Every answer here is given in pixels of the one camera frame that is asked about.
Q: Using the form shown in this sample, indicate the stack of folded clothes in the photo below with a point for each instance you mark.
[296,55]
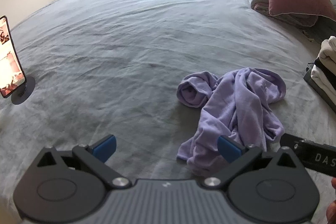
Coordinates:
[325,74]

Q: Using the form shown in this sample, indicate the smartphone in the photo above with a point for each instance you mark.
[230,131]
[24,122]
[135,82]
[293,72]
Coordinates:
[10,64]

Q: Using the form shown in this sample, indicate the dark round phone stand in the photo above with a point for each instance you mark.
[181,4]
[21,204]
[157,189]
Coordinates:
[27,87]

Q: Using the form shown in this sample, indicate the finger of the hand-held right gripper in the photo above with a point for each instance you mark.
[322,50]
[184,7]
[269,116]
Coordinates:
[291,140]

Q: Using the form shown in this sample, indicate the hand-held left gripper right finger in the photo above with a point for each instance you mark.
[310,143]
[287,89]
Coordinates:
[228,150]

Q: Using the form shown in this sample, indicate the lilac pants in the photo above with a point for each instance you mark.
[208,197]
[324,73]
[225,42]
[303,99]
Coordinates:
[236,103]

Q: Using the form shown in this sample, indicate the person's right hand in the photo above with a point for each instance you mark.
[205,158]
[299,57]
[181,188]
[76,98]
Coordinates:
[332,213]

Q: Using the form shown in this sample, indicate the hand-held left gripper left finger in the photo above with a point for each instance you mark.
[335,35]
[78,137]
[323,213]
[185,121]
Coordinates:
[105,148]

